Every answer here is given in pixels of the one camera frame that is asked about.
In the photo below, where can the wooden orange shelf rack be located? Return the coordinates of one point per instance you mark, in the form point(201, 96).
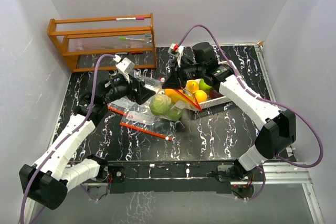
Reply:
point(75, 38)

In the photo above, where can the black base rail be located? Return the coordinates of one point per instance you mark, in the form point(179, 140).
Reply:
point(172, 176)

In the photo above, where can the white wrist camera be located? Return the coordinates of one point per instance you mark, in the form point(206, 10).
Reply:
point(125, 67)
point(176, 51)

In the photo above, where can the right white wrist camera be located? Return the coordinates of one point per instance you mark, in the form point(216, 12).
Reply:
point(176, 51)

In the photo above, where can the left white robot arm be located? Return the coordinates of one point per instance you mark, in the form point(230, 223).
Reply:
point(49, 179)

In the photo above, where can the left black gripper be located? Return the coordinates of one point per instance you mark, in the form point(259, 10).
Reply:
point(142, 93)

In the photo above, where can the white plastic basket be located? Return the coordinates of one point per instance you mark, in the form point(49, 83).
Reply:
point(212, 102)

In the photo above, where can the yellow bell pepper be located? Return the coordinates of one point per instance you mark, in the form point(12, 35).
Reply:
point(175, 95)

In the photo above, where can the pink white marker pen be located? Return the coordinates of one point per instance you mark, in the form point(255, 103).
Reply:
point(130, 18)

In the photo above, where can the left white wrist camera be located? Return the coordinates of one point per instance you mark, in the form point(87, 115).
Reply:
point(125, 67)

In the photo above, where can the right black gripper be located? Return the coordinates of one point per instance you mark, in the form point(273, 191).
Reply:
point(175, 80)

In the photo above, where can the clear red zip bag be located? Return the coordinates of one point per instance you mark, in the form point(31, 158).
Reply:
point(156, 85)

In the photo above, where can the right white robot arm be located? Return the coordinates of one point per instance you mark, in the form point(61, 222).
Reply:
point(277, 128)

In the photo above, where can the green lime fruit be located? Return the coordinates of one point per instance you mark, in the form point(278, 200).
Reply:
point(203, 86)

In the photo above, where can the dark green cabbage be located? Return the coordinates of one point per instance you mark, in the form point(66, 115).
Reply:
point(174, 114)

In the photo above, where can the orange fruit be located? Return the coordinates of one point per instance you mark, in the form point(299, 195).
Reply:
point(200, 96)

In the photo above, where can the light green cabbage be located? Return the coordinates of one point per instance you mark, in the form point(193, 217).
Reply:
point(160, 104)

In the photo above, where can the green marker pen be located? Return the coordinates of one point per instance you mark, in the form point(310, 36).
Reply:
point(134, 39)

